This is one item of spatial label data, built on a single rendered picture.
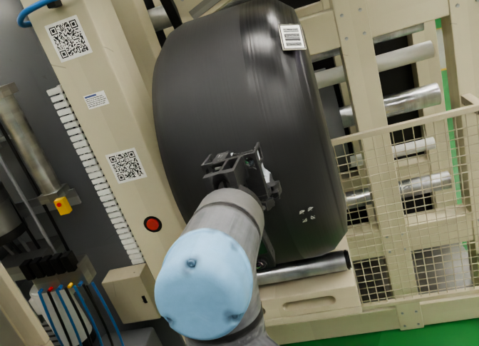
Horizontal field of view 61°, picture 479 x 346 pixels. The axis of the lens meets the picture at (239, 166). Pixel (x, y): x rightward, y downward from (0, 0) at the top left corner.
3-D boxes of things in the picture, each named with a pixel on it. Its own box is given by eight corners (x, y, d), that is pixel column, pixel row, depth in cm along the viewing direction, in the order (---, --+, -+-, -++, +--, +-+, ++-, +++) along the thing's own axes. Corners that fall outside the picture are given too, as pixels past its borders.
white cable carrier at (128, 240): (132, 265, 106) (45, 90, 89) (138, 253, 111) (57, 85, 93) (147, 262, 105) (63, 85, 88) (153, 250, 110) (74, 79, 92)
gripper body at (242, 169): (261, 140, 54) (251, 167, 43) (279, 197, 57) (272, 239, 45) (208, 153, 56) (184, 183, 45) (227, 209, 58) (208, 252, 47)
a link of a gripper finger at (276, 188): (280, 170, 60) (276, 192, 52) (283, 180, 60) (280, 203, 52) (249, 177, 61) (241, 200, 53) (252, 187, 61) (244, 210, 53)
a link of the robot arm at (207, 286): (159, 354, 33) (136, 260, 30) (194, 277, 43) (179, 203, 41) (256, 353, 31) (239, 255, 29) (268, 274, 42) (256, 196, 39)
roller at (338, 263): (202, 298, 96) (197, 280, 95) (207, 289, 100) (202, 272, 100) (353, 272, 88) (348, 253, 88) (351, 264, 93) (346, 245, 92)
